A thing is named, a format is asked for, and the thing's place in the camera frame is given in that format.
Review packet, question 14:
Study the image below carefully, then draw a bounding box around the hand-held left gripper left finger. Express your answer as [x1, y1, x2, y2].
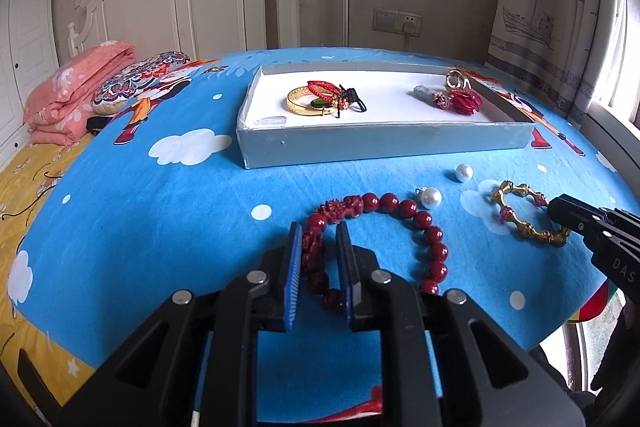
[57, 222, 304, 427]

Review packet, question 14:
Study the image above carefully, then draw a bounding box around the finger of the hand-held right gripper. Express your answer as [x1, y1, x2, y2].
[597, 207, 640, 228]
[547, 195, 640, 288]

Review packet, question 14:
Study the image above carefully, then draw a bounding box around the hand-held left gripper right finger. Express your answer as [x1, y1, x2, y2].
[335, 222, 576, 427]

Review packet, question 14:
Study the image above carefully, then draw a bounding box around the gold bamboo link bracelet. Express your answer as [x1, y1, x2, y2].
[482, 180, 572, 247]

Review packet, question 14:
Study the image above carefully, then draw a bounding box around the red bead bracelet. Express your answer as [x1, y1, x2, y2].
[299, 192, 449, 312]

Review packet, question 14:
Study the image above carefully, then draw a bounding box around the grey cardboard tray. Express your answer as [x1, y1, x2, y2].
[236, 62, 536, 170]

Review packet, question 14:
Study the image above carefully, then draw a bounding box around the red flower hair clip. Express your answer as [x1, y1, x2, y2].
[447, 88, 483, 115]

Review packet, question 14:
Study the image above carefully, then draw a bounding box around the gold bangle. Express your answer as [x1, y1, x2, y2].
[286, 84, 337, 118]

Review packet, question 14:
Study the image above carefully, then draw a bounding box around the metal ring set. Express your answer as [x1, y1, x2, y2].
[445, 68, 473, 92]

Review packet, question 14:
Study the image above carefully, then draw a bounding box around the red woven cord bracelet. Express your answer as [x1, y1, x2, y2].
[306, 80, 368, 120]

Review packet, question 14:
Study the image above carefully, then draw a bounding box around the jade pendant with pink tassel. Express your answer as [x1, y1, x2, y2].
[412, 85, 451, 110]

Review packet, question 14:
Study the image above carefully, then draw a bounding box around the multicoloured cloth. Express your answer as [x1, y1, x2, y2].
[567, 284, 612, 324]

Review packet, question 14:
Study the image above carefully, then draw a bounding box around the blue cartoon printed tablecloth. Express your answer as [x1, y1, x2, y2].
[7, 47, 640, 427]

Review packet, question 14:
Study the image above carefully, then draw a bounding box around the ship printed curtain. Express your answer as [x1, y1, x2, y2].
[485, 0, 626, 130]

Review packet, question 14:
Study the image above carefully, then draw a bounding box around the patterned pillow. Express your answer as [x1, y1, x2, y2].
[92, 51, 191, 116]

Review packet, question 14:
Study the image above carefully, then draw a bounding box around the yellow floral bedsheet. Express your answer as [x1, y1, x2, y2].
[0, 132, 101, 408]

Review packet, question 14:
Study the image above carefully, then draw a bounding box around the pink folded quilt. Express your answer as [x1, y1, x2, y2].
[22, 41, 137, 146]

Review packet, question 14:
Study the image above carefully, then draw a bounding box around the white wardrobe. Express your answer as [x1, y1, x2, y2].
[0, 0, 61, 158]

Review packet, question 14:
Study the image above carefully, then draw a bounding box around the wall socket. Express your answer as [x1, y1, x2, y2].
[399, 11, 423, 35]

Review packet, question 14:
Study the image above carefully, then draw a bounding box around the wall switch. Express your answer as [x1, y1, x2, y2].
[372, 8, 400, 31]

